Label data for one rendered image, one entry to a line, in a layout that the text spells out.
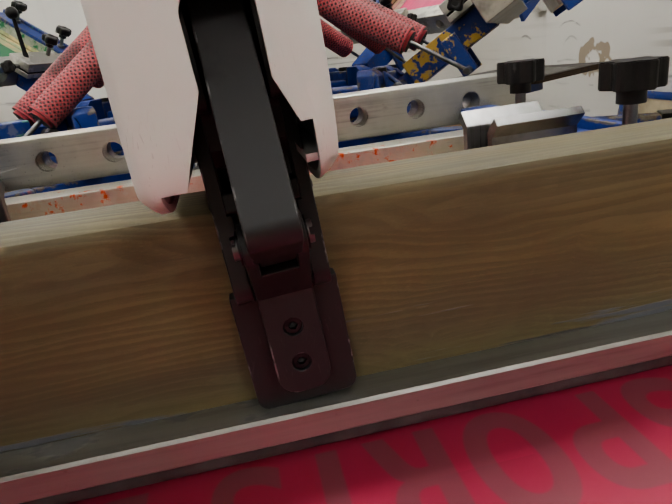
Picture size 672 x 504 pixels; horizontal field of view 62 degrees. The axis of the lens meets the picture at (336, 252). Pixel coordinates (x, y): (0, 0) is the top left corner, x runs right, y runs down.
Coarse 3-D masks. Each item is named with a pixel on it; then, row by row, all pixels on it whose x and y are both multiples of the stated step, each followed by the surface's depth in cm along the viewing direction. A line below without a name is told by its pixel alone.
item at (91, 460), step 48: (576, 336) 19; (624, 336) 19; (384, 384) 18; (432, 384) 18; (480, 384) 18; (528, 384) 18; (144, 432) 17; (192, 432) 17; (240, 432) 17; (288, 432) 17; (0, 480) 16; (48, 480) 16; (96, 480) 16
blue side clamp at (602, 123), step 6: (582, 120) 49; (588, 120) 48; (594, 120) 47; (600, 120) 46; (606, 120) 46; (612, 120) 46; (582, 126) 49; (588, 126) 48; (594, 126) 47; (600, 126) 46; (606, 126) 46; (612, 126) 45
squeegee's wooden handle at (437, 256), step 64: (640, 128) 19; (320, 192) 17; (384, 192) 17; (448, 192) 17; (512, 192) 17; (576, 192) 18; (640, 192) 18; (0, 256) 15; (64, 256) 15; (128, 256) 16; (192, 256) 16; (384, 256) 17; (448, 256) 18; (512, 256) 18; (576, 256) 19; (640, 256) 19; (0, 320) 16; (64, 320) 16; (128, 320) 16; (192, 320) 17; (384, 320) 18; (448, 320) 19; (512, 320) 19; (576, 320) 20; (0, 384) 16; (64, 384) 17; (128, 384) 17; (192, 384) 17; (0, 448) 17
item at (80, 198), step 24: (384, 144) 59; (408, 144) 58; (432, 144) 59; (456, 144) 59; (336, 168) 58; (48, 192) 56; (72, 192) 54; (96, 192) 54; (120, 192) 54; (192, 192) 56; (24, 216) 53
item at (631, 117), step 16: (512, 64) 53; (528, 64) 52; (544, 64) 53; (608, 64) 39; (624, 64) 38; (640, 64) 38; (656, 64) 37; (512, 80) 53; (528, 80) 53; (608, 80) 40; (624, 80) 38; (640, 80) 38; (656, 80) 38; (624, 96) 40; (640, 96) 39; (624, 112) 40
